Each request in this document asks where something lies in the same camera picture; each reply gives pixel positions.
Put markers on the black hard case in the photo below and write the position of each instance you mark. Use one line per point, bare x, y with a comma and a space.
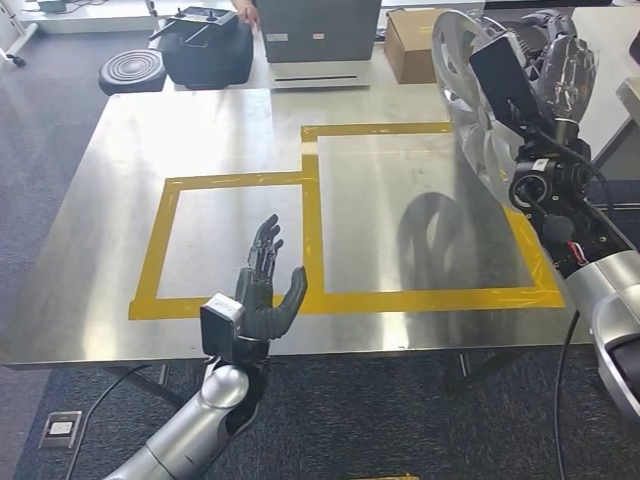
210, 63

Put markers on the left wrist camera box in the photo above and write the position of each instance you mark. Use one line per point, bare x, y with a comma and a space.
220, 331

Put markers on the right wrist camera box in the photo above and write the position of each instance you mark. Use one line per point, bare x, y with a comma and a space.
500, 73

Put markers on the grey wheel hubcap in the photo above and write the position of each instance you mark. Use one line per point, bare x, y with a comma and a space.
455, 73

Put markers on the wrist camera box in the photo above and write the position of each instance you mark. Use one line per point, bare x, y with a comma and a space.
220, 331
500, 73

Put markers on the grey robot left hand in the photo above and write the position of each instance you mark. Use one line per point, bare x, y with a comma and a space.
257, 305

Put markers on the steel workbench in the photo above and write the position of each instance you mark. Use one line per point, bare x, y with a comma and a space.
225, 132

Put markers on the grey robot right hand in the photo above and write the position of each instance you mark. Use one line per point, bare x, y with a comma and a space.
567, 73

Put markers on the round black stool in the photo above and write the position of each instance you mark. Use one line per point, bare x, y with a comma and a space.
132, 73

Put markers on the metal floor socket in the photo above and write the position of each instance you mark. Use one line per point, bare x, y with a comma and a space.
60, 429

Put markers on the small yellow tape frame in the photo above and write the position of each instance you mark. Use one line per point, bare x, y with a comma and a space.
149, 265

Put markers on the white desk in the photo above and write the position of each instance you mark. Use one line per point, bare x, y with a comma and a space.
100, 23

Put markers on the person's hand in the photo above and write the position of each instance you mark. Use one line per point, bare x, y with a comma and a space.
247, 13

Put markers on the black remote controller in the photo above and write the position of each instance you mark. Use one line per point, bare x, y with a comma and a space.
200, 18

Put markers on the cardboard box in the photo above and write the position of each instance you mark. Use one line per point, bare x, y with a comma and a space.
410, 46

